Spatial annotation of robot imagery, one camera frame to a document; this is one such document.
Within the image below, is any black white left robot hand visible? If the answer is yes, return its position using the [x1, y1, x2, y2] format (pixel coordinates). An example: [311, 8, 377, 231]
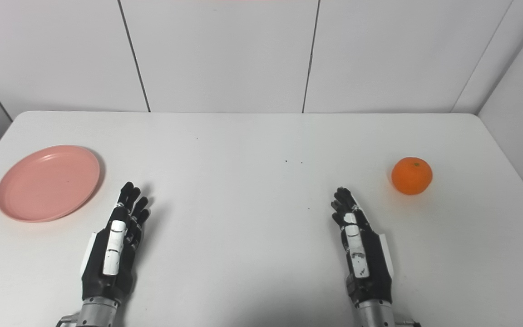
[80, 182, 152, 304]

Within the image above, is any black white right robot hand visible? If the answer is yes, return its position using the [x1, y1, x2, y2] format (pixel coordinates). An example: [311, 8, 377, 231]
[331, 187, 395, 306]

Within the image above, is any pink round plate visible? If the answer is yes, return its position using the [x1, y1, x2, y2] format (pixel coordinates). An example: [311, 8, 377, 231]
[0, 145, 101, 223]

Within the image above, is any orange fruit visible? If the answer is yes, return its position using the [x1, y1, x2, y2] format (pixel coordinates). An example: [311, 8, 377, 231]
[391, 157, 433, 196]

